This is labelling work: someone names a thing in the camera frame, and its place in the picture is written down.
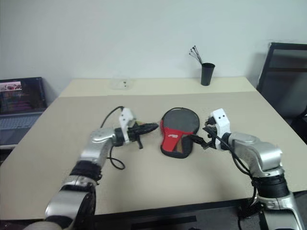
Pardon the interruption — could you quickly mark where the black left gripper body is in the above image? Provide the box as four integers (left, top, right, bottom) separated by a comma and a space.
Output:
128, 125, 144, 150

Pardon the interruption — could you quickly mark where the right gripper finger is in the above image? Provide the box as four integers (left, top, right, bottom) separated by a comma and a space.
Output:
202, 121, 216, 138
190, 135, 210, 150

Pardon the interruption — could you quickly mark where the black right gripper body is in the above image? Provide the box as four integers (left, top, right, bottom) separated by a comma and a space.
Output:
205, 115, 221, 150

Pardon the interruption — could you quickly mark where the red black paddle case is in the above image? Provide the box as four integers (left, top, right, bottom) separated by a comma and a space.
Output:
159, 107, 201, 159

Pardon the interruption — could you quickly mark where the black table tennis paddle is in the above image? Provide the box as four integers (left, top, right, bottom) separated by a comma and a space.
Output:
162, 109, 199, 154

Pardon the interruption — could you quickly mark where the clear plastic container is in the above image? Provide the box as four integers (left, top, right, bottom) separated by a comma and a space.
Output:
110, 77, 135, 91

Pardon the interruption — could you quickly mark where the black plastic cup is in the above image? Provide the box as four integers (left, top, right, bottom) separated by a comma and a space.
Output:
201, 62, 216, 86

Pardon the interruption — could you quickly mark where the black chair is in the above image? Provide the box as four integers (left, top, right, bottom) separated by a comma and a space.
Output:
256, 42, 307, 145

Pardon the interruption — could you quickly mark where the open silver laptop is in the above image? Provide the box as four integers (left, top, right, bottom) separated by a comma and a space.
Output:
0, 77, 48, 147

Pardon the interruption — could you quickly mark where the grey rounded shape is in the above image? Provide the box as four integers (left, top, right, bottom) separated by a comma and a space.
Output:
23, 220, 63, 230

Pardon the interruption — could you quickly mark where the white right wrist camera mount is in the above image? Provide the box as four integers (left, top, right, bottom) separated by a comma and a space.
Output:
209, 108, 232, 150

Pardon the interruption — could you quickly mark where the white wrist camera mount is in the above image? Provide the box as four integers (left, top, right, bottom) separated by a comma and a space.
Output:
118, 108, 133, 144
209, 108, 232, 150

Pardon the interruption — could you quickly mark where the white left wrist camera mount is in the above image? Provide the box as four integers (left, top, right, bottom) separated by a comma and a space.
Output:
118, 108, 133, 144

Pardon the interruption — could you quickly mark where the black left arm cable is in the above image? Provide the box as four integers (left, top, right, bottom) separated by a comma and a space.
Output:
100, 106, 126, 171

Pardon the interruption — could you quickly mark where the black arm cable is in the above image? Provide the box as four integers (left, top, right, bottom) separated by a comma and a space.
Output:
100, 106, 126, 171
215, 135, 260, 218

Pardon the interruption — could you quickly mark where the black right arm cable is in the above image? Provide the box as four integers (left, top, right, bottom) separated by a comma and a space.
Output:
215, 135, 260, 218

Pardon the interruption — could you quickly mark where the black cable ties bundle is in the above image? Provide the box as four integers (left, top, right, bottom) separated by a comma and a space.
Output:
188, 44, 204, 66

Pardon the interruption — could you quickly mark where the black table frame bar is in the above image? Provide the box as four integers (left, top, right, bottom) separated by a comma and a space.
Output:
94, 215, 198, 227

